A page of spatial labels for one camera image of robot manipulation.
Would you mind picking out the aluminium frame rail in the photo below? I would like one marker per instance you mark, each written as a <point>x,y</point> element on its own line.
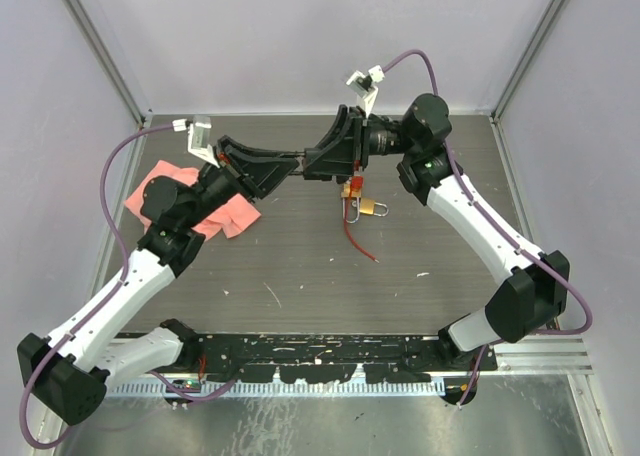
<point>500,358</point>

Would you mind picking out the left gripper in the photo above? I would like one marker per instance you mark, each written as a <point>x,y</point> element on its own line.
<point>248,167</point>

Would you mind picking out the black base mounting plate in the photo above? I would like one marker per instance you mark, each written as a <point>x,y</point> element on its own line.
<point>315,359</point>

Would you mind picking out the small brass padlock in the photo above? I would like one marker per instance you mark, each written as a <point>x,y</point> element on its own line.
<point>371,207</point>

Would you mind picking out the red cable seal lock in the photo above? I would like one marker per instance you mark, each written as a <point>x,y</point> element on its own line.
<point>357,181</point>

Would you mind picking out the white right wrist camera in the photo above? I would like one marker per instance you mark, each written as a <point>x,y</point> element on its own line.
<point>365,86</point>

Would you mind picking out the black padlock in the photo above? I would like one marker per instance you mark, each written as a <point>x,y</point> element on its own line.
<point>302,160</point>

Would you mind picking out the slotted cable duct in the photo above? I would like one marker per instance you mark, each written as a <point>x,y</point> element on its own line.
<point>358,387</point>

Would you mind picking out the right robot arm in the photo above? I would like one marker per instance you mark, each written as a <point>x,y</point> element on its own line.
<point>531,284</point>

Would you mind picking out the pink cloth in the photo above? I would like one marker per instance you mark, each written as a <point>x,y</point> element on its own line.
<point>233,218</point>

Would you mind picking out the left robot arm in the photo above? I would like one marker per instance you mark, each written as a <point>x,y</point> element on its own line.
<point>71,369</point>

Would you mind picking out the large brass padlock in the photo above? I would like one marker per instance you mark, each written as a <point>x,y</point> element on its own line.
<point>351,203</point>

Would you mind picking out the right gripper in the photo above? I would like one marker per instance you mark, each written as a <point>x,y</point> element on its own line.
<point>334,155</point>

